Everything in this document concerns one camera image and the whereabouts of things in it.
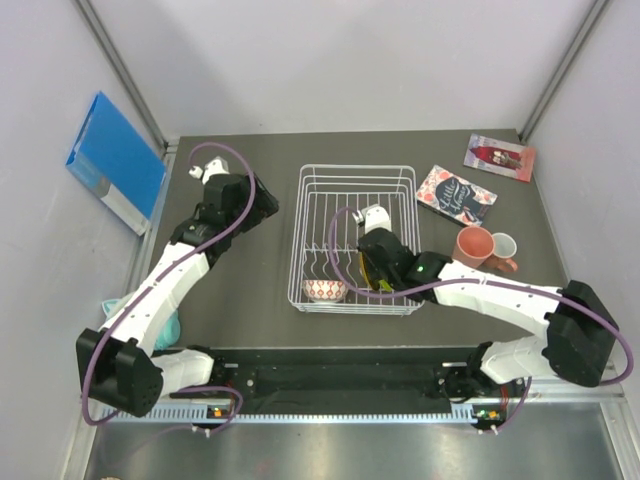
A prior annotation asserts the white wire dish rack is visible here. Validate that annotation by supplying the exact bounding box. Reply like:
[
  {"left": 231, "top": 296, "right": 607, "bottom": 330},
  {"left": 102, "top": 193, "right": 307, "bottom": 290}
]
[{"left": 285, "top": 164, "right": 426, "bottom": 319}]

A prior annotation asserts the pink plastic cup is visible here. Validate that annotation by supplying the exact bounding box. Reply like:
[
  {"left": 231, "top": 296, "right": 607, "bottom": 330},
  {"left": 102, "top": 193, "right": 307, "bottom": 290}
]
[{"left": 452, "top": 226, "right": 495, "bottom": 268}]

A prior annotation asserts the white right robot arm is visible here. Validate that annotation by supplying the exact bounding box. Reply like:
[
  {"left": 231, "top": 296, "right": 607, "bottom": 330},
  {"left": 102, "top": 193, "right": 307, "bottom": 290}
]
[{"left": 358, "top": 228, "right": 618, "bottom": 396}]

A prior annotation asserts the teal object behind arm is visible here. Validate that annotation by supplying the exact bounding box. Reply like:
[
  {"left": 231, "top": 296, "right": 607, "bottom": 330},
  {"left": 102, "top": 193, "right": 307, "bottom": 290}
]
[{"left": 101, "top": 293, "right": 181, "bottom": 351}]

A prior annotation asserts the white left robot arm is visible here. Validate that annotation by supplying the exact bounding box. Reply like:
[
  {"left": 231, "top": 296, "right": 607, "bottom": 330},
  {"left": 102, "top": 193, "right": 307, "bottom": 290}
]
[{"left": 76, "top": 173, "right": 279, "bottom": 417}]

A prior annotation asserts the red patterned white bowl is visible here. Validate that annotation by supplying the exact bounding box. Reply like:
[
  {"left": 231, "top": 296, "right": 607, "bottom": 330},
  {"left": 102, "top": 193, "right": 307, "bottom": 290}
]
[{"left": 302, "top": 280, "right": 348, "bottom": 304}]

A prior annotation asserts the blue folder box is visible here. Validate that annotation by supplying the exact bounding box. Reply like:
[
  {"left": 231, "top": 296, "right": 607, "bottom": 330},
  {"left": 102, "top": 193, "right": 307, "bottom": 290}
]
[{"left": 66, "top": 92, "right": 166, "bottom": 236}]

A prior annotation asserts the yellow plate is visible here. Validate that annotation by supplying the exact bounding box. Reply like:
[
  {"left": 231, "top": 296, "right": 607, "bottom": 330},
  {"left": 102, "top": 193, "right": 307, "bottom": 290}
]
[{"left": 358, "top": 252, "right": 379, "bottom": 291}]

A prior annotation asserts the lime green plate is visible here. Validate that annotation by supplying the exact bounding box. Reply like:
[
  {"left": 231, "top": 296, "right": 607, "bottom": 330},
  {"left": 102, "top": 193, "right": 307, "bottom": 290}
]
[{"left": 379, "top": 280, "right": 393, "bottom": 292}]

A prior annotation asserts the Little Women book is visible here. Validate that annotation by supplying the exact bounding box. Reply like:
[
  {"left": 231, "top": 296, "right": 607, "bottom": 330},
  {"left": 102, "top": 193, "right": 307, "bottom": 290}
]
[{"left": 415, "top": 165, "right": 498, "bottom": 226}]

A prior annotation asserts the red purple book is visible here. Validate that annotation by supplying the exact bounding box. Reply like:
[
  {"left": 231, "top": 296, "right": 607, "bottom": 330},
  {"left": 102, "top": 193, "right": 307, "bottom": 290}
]
[{"left": 463, "top": 134, "right": 537, "bottom": 183}]

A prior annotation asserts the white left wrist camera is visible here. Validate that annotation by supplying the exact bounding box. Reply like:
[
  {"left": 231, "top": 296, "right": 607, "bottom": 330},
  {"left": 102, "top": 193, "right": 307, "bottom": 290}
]
[{"left": 188, "top": 156, "right": 229, "bottom": 185}]

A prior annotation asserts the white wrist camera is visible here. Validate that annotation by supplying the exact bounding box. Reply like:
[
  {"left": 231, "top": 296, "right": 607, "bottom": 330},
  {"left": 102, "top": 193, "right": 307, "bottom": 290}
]
[
  {"left": 352, "top": 204, "right": 392, "bottom": 234},
  {"left": 188, "top": 156, "right": 229, "bottom": 185}
]

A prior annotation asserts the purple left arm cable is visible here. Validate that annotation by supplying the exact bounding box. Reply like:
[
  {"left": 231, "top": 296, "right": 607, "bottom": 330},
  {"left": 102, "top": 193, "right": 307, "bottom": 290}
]
[{"left": 81, "top": 142, "right": 258, "bottom": 435}]

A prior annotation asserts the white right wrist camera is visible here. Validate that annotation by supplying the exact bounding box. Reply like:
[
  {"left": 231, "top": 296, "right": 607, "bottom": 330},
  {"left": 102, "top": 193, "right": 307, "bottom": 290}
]
[{"left": 352, "top": 204, "right": 392, "bottom": 234}]

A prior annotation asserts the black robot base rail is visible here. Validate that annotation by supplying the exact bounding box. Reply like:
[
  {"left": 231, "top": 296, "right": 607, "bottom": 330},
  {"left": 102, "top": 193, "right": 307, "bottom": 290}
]
[{"left": 172, "top": 346, "right": 499, "bottom": 402}]

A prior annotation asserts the grey slotted cable duct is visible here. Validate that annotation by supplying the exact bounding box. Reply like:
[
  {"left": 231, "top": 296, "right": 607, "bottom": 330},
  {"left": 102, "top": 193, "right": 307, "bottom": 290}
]
[{"left": 113, "top": 403, "right": 504, "bottom": 425}]

